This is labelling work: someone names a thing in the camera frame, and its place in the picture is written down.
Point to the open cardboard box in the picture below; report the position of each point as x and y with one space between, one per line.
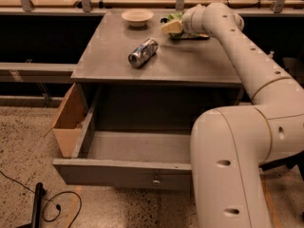
67 121

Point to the white ceramic bowl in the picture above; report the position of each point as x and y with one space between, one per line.
137 17

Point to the green rice chip bag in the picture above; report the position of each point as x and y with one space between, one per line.
172 26

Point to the black office chair base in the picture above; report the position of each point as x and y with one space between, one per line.
290 162

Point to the crushed silver soda can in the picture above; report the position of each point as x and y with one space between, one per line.
143 52

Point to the open grey top drawer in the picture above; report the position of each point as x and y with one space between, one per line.
131 135

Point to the grey cabinet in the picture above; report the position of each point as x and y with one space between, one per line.
201 64

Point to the clear sanitizer pump bottle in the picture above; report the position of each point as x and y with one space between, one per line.
271 54

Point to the black pole on floor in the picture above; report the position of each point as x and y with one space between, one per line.
36 209

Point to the metal drawer knob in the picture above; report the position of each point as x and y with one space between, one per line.
156 180

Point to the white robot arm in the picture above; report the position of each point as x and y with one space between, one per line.
230 146

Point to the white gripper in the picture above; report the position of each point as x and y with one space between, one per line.
191 22

